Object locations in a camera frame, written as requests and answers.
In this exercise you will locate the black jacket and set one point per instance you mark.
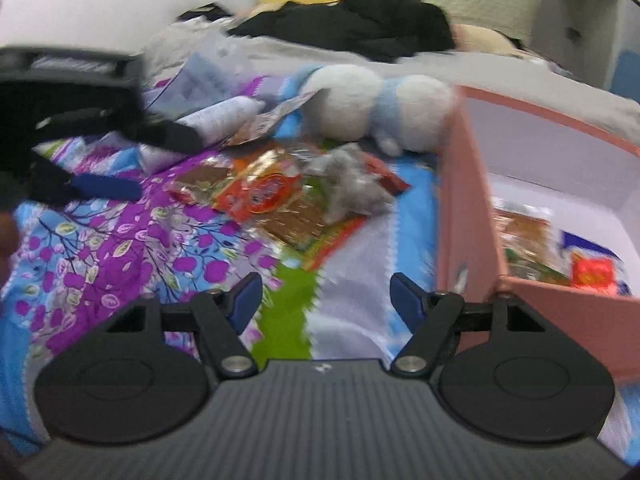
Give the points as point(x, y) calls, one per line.
point(350, 25)

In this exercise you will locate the grey duvet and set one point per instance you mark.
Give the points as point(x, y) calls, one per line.
point(500, 75)

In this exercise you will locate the blue snack packet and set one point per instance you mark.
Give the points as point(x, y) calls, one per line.
point(595, 250)

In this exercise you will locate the white spray can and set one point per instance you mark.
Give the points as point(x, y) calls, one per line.
point(225, 115)

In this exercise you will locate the brown clear snack packet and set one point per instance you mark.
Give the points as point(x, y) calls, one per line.
point(200, 181)

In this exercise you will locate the brown snack packet green edge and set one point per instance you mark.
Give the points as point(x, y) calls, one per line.
point(310, 227)

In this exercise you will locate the pile of dark and white clothes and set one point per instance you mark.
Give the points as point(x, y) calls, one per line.
point(205, 12)

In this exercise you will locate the pink and beige pillow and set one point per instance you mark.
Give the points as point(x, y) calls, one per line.
point(485, 40)

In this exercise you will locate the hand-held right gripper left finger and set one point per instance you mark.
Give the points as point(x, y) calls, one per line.
point(245, 302)

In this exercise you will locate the silver snack packet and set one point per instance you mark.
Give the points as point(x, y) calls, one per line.
point(270, 120)

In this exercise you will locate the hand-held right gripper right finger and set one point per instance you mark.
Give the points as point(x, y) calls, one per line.
point(406, 302)

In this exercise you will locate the blue foam board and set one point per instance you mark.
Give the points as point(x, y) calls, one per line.
point(627, 77)

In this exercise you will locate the white wardrobe cabinet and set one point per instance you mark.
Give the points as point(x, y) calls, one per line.
point(575, 10)

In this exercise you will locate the clear plastic bag blue print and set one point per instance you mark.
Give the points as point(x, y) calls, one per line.
point(200, 77)

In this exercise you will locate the small red-brown snack packet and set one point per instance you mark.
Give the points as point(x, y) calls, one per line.
point(387, 172)

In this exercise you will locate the black plugged wall socket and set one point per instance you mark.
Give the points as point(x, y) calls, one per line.
point(573, 34)

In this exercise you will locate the purple floral bedsheet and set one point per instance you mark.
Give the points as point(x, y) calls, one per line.
point(100, 260)

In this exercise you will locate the white and blue plush toy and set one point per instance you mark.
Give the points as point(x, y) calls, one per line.
point(350, 105)

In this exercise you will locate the silver-edged clear snack packet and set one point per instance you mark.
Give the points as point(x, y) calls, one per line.
point(350, 182)

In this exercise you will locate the pink cardboard box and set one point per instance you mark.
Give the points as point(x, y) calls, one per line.
point(465, 210)

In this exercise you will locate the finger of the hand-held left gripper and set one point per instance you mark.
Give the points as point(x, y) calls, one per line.
point(105, 188)
point(170, 136)

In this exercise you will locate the orange snack packet round emblem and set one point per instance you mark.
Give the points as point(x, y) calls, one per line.
point(265, 190)

